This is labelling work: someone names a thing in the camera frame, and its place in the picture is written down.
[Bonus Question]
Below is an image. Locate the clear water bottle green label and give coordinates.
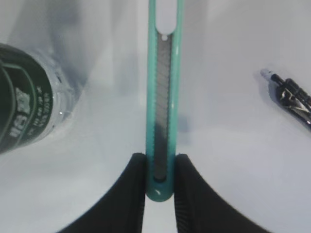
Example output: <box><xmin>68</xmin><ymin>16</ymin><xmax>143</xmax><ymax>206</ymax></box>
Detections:
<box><xmin>0</xmin><ymin>44</ymin><xmax>77</xmax><ymax>154</ymax></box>

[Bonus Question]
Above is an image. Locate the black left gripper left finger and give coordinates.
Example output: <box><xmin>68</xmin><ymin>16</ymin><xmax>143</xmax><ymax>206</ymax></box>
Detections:
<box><xmin>60</xmin><ymin>153</ymin><xmax>147</xmax><ymax>233</ymax></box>

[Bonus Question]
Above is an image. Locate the teal utility knife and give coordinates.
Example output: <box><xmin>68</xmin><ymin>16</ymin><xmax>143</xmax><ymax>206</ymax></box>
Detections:
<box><xmin>145</xmin><ymin>0</ymin><xmax>184</xmax><ymax>202</ymax></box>

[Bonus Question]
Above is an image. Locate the black pen left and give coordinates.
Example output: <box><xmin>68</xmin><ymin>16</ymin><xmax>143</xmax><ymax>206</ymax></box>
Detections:
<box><xmin>260</xmin><ymin>68</ymin><xmax>311</xmax><ymax>130</ymax></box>

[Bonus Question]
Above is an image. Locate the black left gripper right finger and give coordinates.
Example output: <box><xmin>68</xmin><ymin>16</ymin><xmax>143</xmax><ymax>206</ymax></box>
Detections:
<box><xmin>174</xmin><ymin>154</ymin><xmax>267</xmax><ymax>233</ymax></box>

